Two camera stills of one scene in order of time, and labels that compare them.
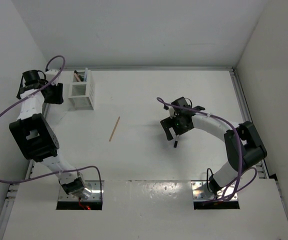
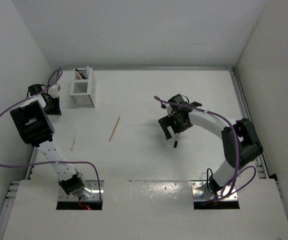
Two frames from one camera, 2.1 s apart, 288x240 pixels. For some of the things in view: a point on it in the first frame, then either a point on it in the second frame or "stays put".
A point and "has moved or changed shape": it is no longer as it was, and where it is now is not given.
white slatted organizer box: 82,94 stays put
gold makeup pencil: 114,129 stays put
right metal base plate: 200,192 stays put
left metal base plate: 96,186 stays put
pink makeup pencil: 77,77 has moved or changed shape
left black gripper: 57,98 -> 56,110
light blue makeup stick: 86,74 has moved or changed shape
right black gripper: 168,123 stays put
